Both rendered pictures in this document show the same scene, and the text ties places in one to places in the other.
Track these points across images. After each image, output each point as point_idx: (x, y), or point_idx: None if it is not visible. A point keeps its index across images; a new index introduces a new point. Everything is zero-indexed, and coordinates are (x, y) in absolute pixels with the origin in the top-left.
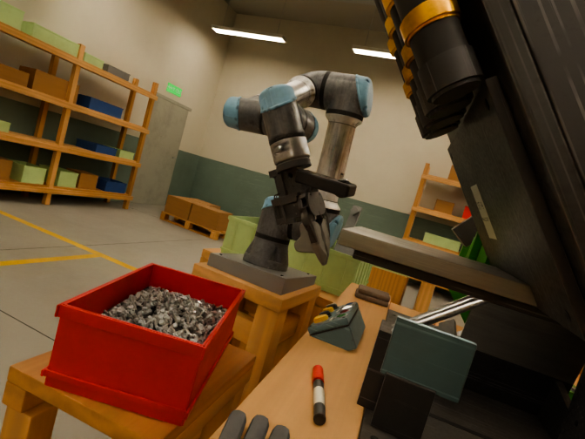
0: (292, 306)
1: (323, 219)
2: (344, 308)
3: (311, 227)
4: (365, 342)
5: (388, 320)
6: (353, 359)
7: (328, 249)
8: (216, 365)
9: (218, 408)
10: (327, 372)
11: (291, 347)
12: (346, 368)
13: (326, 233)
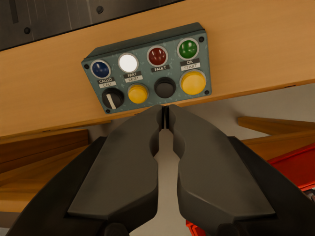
0: (24, 193)
1: (108, 208)
2: (136, 65)
3: (294, 184)
4: (142, 32)
5: (4, 44)
6: (219, 18)
7: (149, 112)
8: (268, 161)
9: (256, 138)
10: (298, 22)
11: (32, 173)
12: (259, 13)
13: (129, 150)
